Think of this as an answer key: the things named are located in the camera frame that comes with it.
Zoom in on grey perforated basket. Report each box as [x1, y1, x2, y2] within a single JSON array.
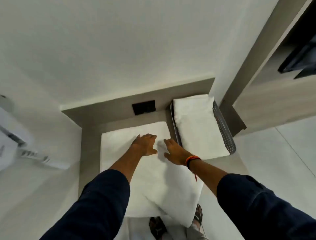
[[170, 100, 237, 155]]

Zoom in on person's light trousers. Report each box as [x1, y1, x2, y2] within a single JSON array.
[[114, 215, 208, 240]]

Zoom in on dark object on shelf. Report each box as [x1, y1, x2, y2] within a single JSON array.
[[277, 33, 316, 80]]

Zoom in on dark sandal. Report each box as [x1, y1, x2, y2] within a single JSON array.
[[149, 217, 169, 240], [193, 204, 204, 224]]

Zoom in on wooden shelf unit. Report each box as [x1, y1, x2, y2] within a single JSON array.
[[219, 0, 316, 137]]

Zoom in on person's left hand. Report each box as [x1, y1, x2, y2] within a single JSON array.
[[131, 134, 158, 157]]

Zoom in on orange and black wrist bracelet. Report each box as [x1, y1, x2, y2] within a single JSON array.
[[185, 155, 201, 182]]

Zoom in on large white towel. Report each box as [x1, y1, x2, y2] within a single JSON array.
[[100, 121, 204, 228]]

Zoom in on person's right forearm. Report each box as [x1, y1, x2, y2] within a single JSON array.
[[189, 159, 316, 240]]

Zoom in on person's left forearm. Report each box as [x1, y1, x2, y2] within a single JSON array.
[[39, 148, 144, 240]]

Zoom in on folded white towel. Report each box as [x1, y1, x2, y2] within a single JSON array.
[[173, 94, 230, 160]]

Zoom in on person's right hand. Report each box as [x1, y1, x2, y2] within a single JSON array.
[[163, 138, 193, 166]]

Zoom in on black wall socket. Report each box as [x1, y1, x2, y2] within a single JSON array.
[[132, 100, 156, 116]]

